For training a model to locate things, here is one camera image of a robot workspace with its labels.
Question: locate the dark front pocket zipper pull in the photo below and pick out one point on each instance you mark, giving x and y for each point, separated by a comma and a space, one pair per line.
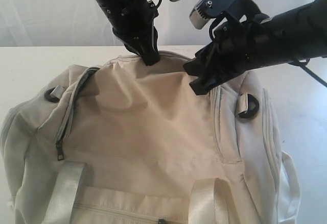
161, 221

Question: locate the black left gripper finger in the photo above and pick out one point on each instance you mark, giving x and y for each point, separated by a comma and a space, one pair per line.
150, 53

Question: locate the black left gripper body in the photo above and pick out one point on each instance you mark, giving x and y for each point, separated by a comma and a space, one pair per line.
132, 22

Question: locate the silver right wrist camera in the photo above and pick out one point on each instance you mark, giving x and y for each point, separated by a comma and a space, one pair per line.
217, 4

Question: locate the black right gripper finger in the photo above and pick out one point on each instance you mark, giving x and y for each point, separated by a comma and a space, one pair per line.
204, 66
204, 84

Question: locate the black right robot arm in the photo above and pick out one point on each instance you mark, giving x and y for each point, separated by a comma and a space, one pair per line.
294, 37

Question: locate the beige fabric duffel bag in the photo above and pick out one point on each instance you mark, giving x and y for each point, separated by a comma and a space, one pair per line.
140, 145

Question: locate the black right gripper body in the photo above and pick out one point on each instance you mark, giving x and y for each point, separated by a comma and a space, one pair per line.
236, 52

